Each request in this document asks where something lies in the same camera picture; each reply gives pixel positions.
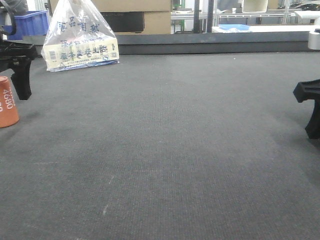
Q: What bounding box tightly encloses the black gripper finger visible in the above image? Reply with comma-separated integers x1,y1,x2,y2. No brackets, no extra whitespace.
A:
9,57,32,100
293,79,320,139

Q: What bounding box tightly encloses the large cardboard box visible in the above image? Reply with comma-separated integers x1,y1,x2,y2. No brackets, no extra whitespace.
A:
48,0,171,39

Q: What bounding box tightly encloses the clear plastic bag with box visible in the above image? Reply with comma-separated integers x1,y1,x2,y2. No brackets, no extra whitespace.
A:
41,0,120,72

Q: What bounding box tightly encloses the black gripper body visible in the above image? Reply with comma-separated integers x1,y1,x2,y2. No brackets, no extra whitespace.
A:
0,26,38,72

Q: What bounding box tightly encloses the black vertical pole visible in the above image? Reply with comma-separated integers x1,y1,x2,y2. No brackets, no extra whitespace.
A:
193,0,200,34

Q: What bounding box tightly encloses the blue plastic crate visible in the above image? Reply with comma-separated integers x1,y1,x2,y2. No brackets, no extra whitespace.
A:
7,10,49,40

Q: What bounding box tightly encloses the white plastic bin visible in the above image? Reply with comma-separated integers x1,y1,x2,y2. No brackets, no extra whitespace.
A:
242,0,269,13

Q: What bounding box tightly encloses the blue tray on table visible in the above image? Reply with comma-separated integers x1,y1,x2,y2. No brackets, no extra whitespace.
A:
218,24,251,33

